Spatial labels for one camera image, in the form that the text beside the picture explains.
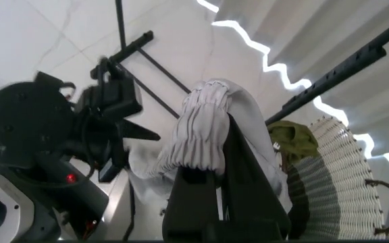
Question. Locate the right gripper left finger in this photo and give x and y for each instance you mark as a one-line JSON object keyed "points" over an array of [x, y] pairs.
{"points": [[191, 206]]}

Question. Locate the white laundry basket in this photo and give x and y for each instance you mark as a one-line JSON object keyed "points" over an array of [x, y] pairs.
{"points": [[336, 189]]}

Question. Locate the pale grey shorts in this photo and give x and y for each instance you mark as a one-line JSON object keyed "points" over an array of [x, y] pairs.
{"points": [[201, 128]]}

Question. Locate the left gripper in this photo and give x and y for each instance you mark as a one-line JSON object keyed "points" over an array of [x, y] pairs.
{"points": [[113, 148]]}

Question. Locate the white curtain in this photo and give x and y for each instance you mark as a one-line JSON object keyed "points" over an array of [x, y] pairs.
{"points": [[350, 27]]}

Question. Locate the green garment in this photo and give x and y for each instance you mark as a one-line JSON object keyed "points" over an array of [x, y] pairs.
{"points": [[294, 140]]}

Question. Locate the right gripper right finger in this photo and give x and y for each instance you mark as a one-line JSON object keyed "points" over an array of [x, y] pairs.
{"points": [[252, 202]]}

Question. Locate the black clothes rack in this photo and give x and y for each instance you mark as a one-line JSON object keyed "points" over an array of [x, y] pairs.
{"points": [[350, 65]]}

